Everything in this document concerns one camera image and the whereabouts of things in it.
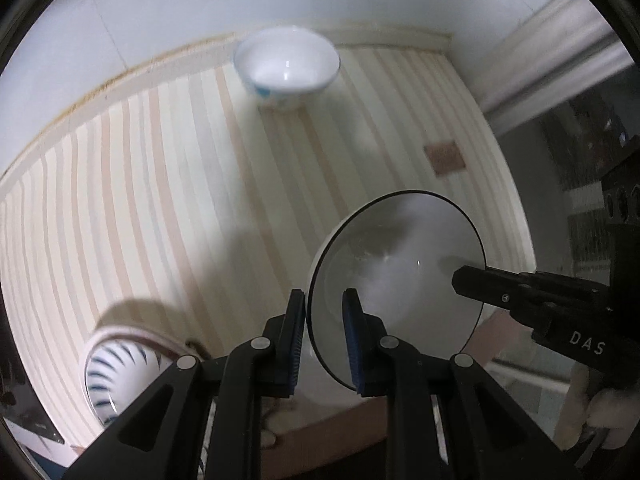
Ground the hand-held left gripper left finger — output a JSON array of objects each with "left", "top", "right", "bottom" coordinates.
[{"left": 62, "top": 289, "right": 307, "bottom": 480}]

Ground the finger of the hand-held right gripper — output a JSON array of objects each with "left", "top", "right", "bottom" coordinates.
[{"left": 452, "top": 265, "right": 612, "bottom": 332}]

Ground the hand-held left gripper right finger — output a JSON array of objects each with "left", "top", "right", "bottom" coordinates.
[{"left": 341, "top": 287, "right": 583, "bottom": 480}]

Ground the white bowl with dark rim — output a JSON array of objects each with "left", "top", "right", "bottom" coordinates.
[{"left": 306, "top": 190, "right": 493, "bottom": 393}]

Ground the blue striped white plate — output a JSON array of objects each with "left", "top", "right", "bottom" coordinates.
[{"left": 84, "top": 340, "right": 168, "bottom": 426}]

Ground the person's right hand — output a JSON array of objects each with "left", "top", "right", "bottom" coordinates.
[{"left": 554, "top": 360, "right": 640, "bottom": 456}]

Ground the striped cat print table cloth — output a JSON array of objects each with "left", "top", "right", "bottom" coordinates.
[{"left": 0, "top": 40, "right": 538, "bottom": 466}]

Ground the white bowl with blue dots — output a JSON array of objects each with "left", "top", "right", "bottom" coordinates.
[{"left": 233, "top": 27, "right": 342, "bottom": 112}]

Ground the white door frame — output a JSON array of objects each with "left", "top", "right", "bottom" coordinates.
[{"left": 480, "top": 0, "right": 631, "bottom": 133}]

